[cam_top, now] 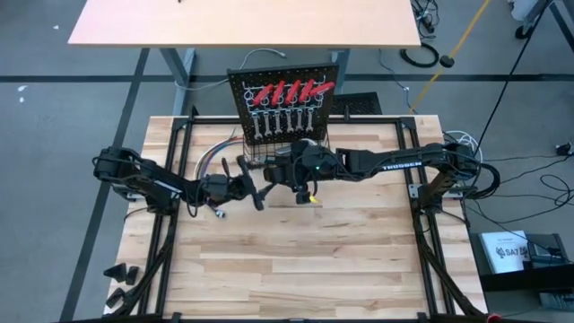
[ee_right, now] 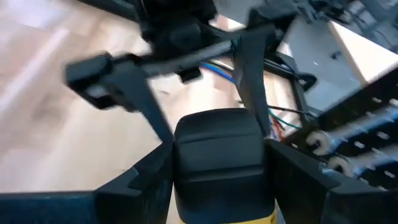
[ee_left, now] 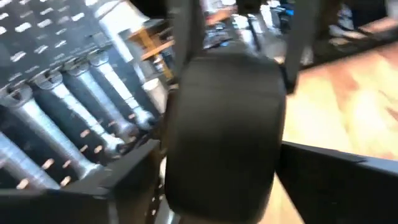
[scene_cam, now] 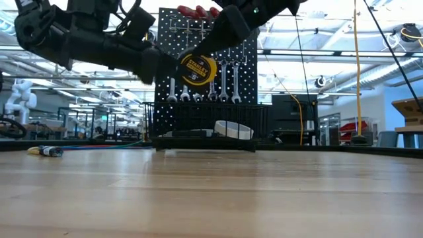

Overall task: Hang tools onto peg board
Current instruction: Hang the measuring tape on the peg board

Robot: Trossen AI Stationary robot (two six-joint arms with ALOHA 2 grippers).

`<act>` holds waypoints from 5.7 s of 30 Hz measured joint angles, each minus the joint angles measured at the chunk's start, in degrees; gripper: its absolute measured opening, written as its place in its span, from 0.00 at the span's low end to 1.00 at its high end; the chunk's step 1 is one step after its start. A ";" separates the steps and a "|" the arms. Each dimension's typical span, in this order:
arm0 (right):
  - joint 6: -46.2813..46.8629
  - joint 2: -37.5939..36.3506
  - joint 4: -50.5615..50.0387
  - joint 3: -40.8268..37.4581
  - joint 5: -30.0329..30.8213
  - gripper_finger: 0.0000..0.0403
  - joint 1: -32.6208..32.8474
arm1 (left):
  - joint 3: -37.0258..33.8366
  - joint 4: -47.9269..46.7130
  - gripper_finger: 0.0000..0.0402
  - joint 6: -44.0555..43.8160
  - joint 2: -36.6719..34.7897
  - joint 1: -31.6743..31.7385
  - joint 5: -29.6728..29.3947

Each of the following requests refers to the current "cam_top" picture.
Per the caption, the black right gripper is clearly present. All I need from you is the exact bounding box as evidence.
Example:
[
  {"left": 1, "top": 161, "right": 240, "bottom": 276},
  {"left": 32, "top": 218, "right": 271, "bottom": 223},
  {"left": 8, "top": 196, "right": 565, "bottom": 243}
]
[{"left": 264, "top": 141, "right": 343, "bottom": 205}]

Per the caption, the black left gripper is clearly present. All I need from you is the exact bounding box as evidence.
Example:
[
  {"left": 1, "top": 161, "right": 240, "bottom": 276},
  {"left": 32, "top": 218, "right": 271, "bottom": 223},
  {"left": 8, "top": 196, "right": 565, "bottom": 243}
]
[{"left": 200, "top": 153, "right": 280, "bottom": 213}]

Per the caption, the black metal pegboard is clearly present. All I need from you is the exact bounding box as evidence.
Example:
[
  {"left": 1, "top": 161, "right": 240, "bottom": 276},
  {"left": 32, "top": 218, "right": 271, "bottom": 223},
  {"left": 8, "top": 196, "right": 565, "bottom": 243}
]
[{"left": 226, "top": 64, "right": 341, "bottom": 147}]

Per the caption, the black mesh panel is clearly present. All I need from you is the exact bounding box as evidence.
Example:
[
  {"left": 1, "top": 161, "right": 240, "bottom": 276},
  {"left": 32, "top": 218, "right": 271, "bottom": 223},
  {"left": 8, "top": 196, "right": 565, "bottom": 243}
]
[{"left": 330, "top": 92, "right": 384, "bottom": 117}]

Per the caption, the grey desk leg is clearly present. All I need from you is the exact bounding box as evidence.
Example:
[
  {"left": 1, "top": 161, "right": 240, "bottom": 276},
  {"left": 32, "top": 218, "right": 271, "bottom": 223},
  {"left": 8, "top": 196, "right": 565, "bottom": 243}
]
[
  {"left": 330, "top": 48, "right": 352, "bottom": 96},
  {"left": 159, "top": 48, "right": 198, "bottom": 117}
]

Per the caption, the light wood desk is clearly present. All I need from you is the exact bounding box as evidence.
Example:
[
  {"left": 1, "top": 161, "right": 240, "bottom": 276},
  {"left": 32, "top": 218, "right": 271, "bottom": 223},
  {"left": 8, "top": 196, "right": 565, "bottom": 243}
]
[{"left": 66, "top": 0, "right": 422, "bottom": 49}]

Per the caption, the white booklet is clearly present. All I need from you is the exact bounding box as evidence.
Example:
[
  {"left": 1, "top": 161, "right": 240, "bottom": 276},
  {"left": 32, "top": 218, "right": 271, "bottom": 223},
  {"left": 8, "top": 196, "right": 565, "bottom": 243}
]
[{"left": 477, "top": 229, "right": 532, "bottom": 275}]

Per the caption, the black side table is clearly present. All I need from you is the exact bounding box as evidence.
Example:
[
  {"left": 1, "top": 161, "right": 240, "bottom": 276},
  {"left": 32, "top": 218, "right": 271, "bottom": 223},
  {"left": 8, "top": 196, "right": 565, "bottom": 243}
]
[{"left": 468, "top": 231, "right": 574, "bottom": 293}]

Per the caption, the black box device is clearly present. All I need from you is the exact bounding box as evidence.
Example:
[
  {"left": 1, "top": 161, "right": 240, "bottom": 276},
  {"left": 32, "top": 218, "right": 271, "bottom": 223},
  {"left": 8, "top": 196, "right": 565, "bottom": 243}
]
[{"left": 525, "top": 231, "right": 571, "bottom": 270}]

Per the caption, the black wire basket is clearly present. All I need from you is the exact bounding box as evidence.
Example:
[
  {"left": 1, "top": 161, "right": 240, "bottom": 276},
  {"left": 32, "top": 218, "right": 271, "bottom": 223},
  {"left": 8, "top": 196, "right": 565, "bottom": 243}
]
[{"left": 241, "top": 128, "right": 332, "bottom": 165}]

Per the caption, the black looped gripper cable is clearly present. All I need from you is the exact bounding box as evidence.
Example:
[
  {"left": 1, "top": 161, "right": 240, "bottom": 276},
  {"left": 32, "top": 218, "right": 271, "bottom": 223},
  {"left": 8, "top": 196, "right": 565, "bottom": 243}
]
[{"left": 219, "top": 155, "right": 234, "bottom": 180}]

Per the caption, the black cable with yellow tag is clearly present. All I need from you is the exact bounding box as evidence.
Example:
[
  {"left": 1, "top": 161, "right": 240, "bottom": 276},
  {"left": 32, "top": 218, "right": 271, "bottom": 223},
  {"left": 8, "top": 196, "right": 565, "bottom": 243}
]
[{"left": 293, "top": 177, "right": 322, "bottom": 205}]

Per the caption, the multicoloured cable bundle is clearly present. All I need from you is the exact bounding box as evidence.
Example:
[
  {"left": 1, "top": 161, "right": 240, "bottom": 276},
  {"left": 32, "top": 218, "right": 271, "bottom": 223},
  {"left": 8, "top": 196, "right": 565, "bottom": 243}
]
[{"left": 193, "top": 129, "right": 246, "bottom": 220}]

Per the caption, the black aluminium frame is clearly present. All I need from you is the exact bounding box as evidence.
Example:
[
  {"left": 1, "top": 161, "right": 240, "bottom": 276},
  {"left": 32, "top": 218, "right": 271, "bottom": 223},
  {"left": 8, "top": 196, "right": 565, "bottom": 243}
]
[{"left": 103, "top": 105, "right": 494, "bottom": 323}]

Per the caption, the grey network cable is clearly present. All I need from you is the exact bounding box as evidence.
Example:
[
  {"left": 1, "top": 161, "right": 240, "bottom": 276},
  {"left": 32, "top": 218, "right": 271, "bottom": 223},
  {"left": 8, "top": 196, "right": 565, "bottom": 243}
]
[{"left": 173, "top": 47, "right": 287, "bottom": 93}]

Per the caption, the black coiled cable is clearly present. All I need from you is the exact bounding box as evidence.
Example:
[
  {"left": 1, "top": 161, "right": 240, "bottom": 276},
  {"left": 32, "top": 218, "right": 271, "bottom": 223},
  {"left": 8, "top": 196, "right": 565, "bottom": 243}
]
[{"left": 399, "top": 41, "right": 441, "bottom": 70}]

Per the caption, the yellow strap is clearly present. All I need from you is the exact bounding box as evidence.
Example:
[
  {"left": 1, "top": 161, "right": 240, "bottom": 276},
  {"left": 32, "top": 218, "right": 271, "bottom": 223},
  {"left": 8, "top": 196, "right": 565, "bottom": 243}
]
[{"left": 407, "top": 0, "right": 494, "bottom": 114}]

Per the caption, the long black floor cable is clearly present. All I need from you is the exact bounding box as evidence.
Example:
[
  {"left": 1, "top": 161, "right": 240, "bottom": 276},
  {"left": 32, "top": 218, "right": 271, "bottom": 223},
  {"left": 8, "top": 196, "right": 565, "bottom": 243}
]
[{"left": 475, "top": 0, "right": 555, "bottom": 149}]

